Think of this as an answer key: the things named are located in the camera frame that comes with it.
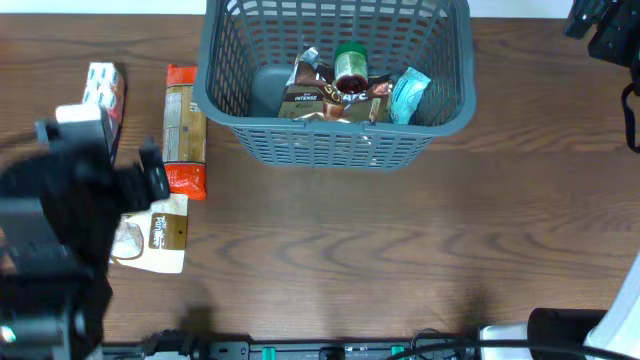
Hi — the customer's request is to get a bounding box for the red spaghetti packet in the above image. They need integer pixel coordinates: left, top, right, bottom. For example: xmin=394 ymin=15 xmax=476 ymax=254
xmin=162 ymin=64 xmax=208 ymax=200

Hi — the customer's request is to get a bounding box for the snack bag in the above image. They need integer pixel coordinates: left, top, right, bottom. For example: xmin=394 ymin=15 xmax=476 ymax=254
xmin=109 ymin=194 xmax=189 ymax=274

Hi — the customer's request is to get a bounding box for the tissue pack multipack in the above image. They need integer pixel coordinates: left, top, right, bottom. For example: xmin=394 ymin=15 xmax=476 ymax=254
xmin=82 ymin=62 xmax=126 ymax=153

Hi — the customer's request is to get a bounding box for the gold coffee bag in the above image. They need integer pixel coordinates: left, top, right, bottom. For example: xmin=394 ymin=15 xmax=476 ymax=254
xmin=278 ymin=47 xmax=394 ymax=124

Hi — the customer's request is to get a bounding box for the teal wipes packet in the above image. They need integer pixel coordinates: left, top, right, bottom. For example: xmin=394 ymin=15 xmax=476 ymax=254
xmin=389 ymin=67 xmax=431 ymax=125

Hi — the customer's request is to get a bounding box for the green lid jar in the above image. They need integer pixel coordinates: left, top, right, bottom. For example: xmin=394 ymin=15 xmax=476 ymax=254
xmin=334 ymin=42 xmax=369 ymax=94

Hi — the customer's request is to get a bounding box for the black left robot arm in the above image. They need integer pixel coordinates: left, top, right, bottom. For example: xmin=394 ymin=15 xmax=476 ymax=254
xmin=1 ymin=120 xmax=170 ymax=359

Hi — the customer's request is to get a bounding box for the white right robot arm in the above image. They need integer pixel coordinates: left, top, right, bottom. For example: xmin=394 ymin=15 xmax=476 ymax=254
xmin=465 ymin=0 xmax=639 ymax=360

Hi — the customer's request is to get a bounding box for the grey plastic basket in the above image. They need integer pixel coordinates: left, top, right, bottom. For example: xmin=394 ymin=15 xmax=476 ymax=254
xmin=194 ymin=0 xmax=476 ymax=170

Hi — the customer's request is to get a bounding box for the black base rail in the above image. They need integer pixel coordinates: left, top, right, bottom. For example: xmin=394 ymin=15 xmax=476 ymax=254
xmin=91 ymin=329 xmax=457 ymax=360

